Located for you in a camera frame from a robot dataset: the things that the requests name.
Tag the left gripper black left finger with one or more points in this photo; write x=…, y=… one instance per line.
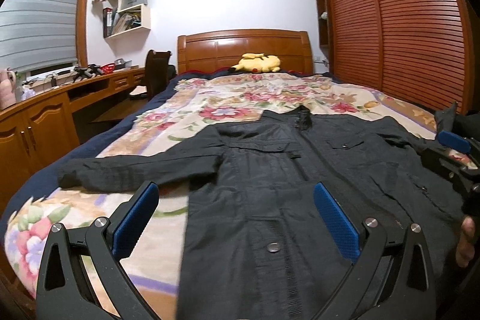
x=63, y=287

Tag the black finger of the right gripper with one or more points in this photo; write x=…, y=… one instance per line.
x=453, y=141
x=445, y=119

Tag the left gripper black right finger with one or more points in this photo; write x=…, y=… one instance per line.
x=407, y=290

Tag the person's right hand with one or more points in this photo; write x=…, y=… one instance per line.
x=465, y=248

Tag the wooden louvered wardrobe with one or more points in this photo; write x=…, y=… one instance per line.
x=422, y=51

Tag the wooden desk with cabinets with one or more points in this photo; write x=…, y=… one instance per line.
x=44, y=128

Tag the floral bed blanket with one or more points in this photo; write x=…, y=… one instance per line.
x=155, y=265

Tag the pink thermos jug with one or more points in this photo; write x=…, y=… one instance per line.
x=7, y=88

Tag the yellow Pikachu plush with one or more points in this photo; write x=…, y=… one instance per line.
x=257, y=63

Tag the red basket on desk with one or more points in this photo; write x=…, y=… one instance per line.
x=108, y=68

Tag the dark wooden chair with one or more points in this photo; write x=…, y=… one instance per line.
x=158, y=73

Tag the wooden headboard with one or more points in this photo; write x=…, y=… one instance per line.
x=211, y=51

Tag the grey window blind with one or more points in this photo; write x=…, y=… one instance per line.
x=38, y=34

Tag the white wall shelf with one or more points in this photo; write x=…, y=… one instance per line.
x=123, y=16

